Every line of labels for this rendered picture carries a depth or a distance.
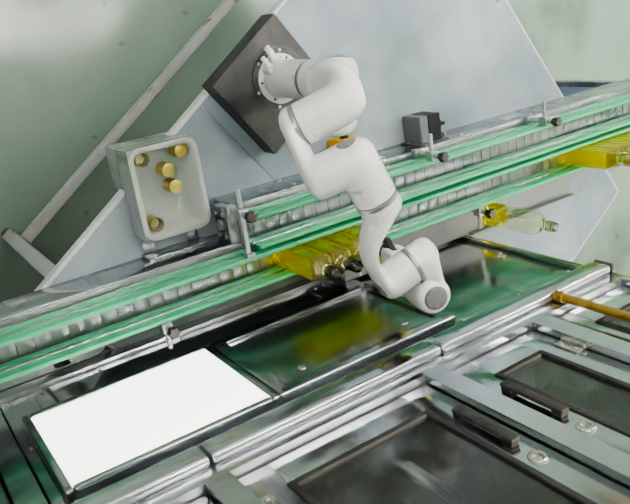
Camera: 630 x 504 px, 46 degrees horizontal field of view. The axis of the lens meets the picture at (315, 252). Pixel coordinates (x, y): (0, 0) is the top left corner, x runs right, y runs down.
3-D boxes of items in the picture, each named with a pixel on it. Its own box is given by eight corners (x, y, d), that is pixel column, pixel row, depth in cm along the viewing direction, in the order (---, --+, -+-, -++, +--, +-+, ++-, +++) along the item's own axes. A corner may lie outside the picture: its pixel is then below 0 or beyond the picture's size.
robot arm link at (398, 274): (383, 179, 144) (426, 259, 154) (330, 216, 143) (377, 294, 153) (403, 189, 137) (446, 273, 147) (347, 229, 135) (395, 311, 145)
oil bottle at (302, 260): (273, 265, 190) (318, 284, 173) (270, 244, 188) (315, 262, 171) (291, 259, 193) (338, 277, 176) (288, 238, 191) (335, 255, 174)
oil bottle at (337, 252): (292, 258, 193) (338, 277, 176) (289, 238, 191) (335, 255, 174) (310, 252, 196) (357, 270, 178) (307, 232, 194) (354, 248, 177)
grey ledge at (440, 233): (326, 274, 212) (349, 283, 203) (322, 246, 209) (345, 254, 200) (548, 191, 258) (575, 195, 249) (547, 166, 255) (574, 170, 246)
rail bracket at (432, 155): (408, 159, 208) (440, 164, 197) (405, 133, 206) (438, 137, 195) (419, 155, 210) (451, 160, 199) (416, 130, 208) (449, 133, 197)
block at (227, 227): (216, 240, 187) (229, 245, 181) (209, 205, 184) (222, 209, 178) (229, 236, 189) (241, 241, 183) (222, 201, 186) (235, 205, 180)
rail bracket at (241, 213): (230, 252, 182) (255, 263, 172) (218, 187, 177) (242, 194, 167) (241, 249, 184) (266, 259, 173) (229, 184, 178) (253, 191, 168)
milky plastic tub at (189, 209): (135, 237, 181) (147, 244, 174) (114, 148, 174) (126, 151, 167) (198, 218, 190) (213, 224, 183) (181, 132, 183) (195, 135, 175)
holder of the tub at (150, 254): (140, 256, 184) (151, 263, 177) (114, 149, 175) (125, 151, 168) (201, 237, 192) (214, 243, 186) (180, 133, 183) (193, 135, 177)
